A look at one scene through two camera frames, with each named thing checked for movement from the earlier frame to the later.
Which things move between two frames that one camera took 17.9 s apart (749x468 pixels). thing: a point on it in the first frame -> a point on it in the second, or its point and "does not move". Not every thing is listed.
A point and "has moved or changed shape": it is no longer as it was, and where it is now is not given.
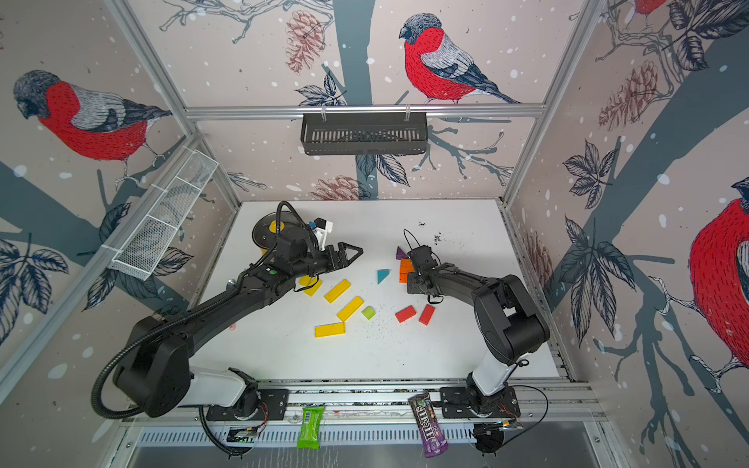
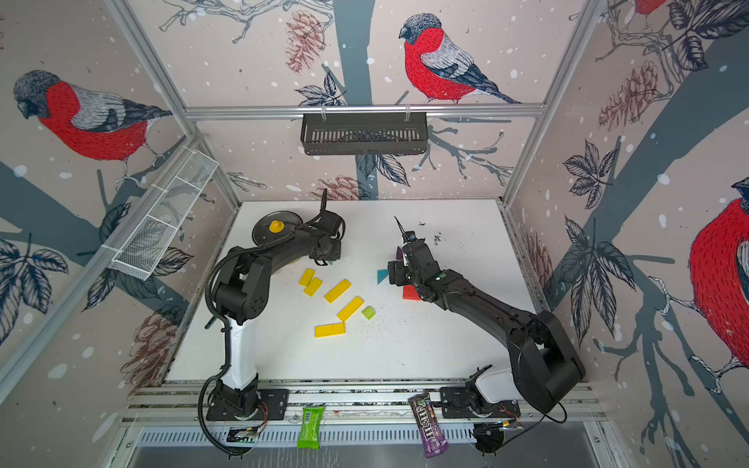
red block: (426, 314) has moved or changed shape
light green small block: (369, 312) does not move
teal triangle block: (381, 274) does not move
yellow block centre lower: (350, 308) does not move
